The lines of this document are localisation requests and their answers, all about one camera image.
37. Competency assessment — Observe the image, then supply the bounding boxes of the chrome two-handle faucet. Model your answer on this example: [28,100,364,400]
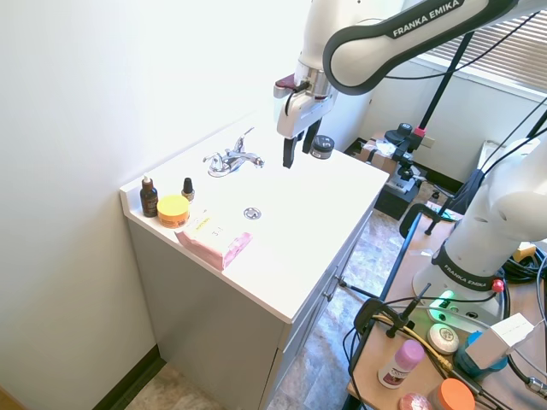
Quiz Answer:
[202,126,267,179]

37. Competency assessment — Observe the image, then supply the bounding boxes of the brown dropper bottle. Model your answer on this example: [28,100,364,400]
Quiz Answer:
[139,173,159,219]

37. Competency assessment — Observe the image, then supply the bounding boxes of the black C-clamp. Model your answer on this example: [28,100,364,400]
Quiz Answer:
[397,202,465,237]
[352,282,432,339]

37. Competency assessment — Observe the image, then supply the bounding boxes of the window blinds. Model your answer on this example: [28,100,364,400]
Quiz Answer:
[413,9,547,102]

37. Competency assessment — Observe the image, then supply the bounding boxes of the black camera stand pole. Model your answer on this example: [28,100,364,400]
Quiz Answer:
[417,29,475,138]

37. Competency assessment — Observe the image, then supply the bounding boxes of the pink round soap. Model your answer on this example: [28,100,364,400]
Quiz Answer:
[397,392,433,410]

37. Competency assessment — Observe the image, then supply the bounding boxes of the pink cap deodorant stick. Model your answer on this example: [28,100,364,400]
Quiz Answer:
[377,339,426,390]

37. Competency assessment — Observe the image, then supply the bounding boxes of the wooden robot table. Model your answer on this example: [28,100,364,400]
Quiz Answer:
[345,203,547,410]

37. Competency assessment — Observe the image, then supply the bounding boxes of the white cardboard box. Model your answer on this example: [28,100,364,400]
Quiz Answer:
[464,312,537,368]

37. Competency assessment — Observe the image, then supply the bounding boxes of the yellow cable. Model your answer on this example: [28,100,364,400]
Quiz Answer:
[372,313,454,373]

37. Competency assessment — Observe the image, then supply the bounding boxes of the black camera mount head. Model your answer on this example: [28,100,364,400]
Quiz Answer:
[383,122,427,180]

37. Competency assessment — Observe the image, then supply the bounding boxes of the yellow lid orange jar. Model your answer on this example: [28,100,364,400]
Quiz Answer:
[156,195,191,230]

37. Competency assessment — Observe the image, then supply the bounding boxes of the white vanity sink top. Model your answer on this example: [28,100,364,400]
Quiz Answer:
[119,106,391,325]

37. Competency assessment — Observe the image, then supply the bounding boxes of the dark red wrist camera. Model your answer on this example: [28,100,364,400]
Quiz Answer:
[273,73,309,100]

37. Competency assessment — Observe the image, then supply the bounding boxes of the black round jar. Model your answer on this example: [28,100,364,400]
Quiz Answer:
[310,134,336,161]

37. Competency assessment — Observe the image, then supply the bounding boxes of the orange lid container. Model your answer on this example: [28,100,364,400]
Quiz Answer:
[436,378,477,410]

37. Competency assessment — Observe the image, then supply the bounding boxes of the blue cup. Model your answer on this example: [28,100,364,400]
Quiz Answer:
[453,331,509,379]

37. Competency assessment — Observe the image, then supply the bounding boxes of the grey vanity cabinet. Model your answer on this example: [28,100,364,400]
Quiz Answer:
[126,199,377,410]

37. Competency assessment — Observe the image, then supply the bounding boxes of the pink soap package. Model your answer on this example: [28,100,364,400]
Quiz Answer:
[174,207,253,271]

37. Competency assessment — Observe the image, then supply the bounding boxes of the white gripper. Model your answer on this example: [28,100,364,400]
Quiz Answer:
[276,90,337,169]

